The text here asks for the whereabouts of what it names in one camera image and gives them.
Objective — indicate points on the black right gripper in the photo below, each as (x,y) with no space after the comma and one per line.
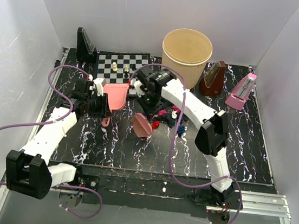
(151,111)

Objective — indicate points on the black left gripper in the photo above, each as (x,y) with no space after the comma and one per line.
(104,110)

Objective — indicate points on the pink plastic dustpan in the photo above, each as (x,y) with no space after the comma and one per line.
(116,99)

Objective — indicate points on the pink hand brush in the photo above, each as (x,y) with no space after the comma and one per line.
(141,126)

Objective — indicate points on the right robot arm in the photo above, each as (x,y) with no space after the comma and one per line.
(155,87)

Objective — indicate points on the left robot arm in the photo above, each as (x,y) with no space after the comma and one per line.
(28,171)

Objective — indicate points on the magenta paper scrap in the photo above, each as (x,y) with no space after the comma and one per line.
(162,112)

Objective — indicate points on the red paper scrap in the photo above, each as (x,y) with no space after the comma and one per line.
(155,125)

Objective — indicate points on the small white paper scrap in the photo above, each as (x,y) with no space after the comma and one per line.
(176,109)

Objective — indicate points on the black chess piece back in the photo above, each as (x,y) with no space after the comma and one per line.
(134,67)

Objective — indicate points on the blue paper scrap front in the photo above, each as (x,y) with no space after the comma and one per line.
(181,130)

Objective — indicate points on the white chess piece left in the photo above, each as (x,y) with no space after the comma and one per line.
(114,67)

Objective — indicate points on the black white chessboard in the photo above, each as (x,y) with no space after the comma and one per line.
(103,67)

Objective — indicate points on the brown metronome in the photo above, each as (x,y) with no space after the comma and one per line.
(212,83)

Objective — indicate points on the beige plastic bucket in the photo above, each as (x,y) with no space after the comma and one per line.
(186,51)

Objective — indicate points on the black metronome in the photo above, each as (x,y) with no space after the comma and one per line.
(86,51)

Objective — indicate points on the pink metronome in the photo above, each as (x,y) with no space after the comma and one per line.
(238,96)

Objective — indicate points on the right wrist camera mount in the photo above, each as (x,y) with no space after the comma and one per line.
(136,87)

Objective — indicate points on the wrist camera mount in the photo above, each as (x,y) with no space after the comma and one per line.
(96,86)
(136,87)

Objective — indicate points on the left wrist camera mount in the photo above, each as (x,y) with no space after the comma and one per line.
(96,86)

